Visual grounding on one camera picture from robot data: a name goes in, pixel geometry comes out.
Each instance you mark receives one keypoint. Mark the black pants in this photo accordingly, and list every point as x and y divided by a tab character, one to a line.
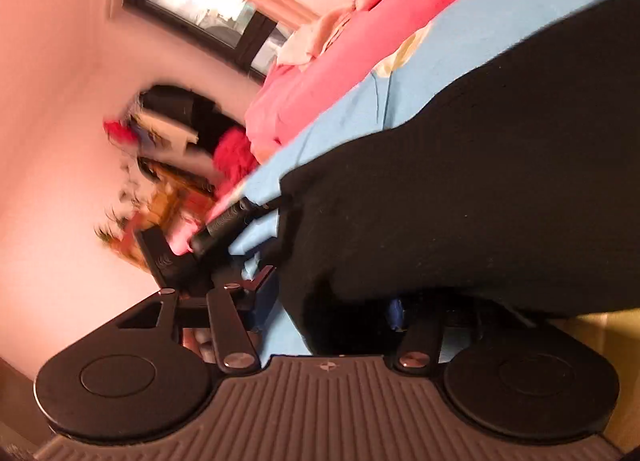
475	181

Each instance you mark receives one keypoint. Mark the pink bed mattress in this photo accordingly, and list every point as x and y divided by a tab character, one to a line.
350	46

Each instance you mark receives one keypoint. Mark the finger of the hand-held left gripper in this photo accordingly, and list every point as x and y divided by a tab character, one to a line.
227	221

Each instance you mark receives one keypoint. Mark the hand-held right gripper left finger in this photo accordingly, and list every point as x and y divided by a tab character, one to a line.
232	326

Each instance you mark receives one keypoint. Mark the red folded cloth stack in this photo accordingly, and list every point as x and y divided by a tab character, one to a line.
235	153

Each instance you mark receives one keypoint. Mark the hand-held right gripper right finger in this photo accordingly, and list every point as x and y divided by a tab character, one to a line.
420	341

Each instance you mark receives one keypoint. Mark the peach towel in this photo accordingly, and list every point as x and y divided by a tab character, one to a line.
310	38

